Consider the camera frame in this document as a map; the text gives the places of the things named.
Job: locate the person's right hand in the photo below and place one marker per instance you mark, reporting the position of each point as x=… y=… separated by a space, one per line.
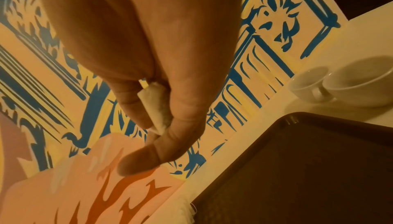
x=153 y=24

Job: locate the row of tea bags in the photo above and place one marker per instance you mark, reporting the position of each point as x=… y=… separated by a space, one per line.
x=182 y=211

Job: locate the small white cup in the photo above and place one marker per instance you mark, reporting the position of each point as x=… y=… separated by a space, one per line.
x=362 y=82
x=307 y=84

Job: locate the white tea bag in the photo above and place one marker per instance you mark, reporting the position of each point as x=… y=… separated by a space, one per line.
x=158 y=106

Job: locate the dark brown tray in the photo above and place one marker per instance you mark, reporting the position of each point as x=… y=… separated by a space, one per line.
x=307 y=174

